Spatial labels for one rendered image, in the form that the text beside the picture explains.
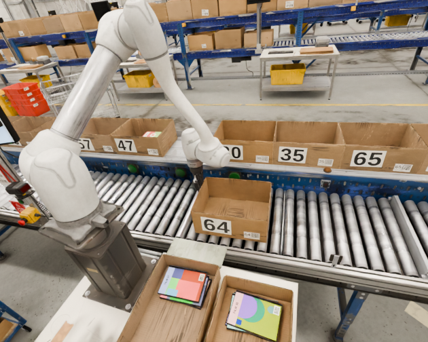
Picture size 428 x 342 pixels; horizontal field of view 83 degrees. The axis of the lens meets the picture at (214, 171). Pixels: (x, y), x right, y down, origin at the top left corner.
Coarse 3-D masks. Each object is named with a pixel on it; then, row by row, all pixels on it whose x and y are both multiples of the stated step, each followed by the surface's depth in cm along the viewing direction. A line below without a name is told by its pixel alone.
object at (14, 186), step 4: (12, 184) 131; (16, 184) 131; (20, 184) 130; (24, 184) 130; (28, 184) 132; (8, 188) 130; (12, 188) 128; (16, 188) 128; (20, 188) 128; (24, 188) 130; (28, 188) 132; (8, 192) 131; (12, 192) 130; (16, 192) 129; (20, 192) 128; (24, 192) 130; (16, 196) 135; (20, 196) 134; (24, 196) 135
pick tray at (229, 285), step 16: (224, 288) 103; (240, 288) 104; (256, 288) 101; (272, 288) 97; (224, 304) 101; (288, 304) 98; (224, 320) 96; (288, 320) 94; (208, 336) 85; (224, 336) 92; (240, 336) 91; (288, 336) 89
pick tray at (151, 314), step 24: (168, 264) 117; (192, 264) 111; (144, 288) 101; (216, 288) 104; (144, 312) 102; (168, 312) 101; (192, 312) 100; (120, 336) 87; (144, 336) 95; (168, 336) 94; (192, 336) 93
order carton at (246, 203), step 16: (208, 192) 152; (224, 192) 149; (240, 192) 146; (256, 192) 143; (192, 208) 126; (208, 208) 147; (224, 208) 145; (240, 208) 144; (256, 208) 142; (240, 224) 120; (256, 224) 117; (256, 240) 125
